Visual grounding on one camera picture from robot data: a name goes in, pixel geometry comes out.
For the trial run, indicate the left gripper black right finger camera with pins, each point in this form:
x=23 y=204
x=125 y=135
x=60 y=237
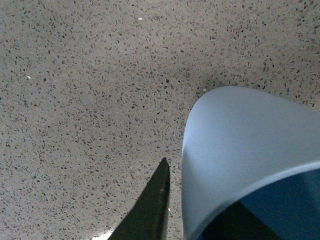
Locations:
x=238 y=223

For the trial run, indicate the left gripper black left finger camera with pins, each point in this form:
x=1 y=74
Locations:
x=148 y=218

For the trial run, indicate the blue cup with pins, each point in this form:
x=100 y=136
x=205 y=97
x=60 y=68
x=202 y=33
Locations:
x=246 y=145

